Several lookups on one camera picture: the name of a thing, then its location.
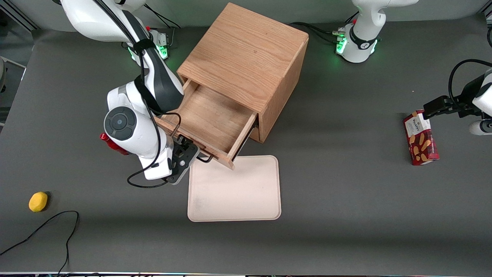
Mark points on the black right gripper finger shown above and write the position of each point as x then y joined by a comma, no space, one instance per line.
182,167
186,147

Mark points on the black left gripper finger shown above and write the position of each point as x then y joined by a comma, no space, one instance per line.
436,105
471,90

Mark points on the wooden drawer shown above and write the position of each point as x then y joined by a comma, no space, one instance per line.
211,115

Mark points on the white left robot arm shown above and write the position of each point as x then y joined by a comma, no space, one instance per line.
363,34

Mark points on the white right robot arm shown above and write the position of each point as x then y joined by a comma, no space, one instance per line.
88,19

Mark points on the red tartan shortbread box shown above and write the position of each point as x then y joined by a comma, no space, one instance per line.
421,140

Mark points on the red bottle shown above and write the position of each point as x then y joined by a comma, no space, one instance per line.
109,143

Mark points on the beige plastic tray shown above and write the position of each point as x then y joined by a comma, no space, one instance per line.
238,192

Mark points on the oak wood cabinet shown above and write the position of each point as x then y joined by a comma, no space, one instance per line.
246,50

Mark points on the yellow lemon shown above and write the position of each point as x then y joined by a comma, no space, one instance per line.
38,202

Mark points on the aluminium frame rail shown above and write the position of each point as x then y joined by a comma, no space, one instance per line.
23,17

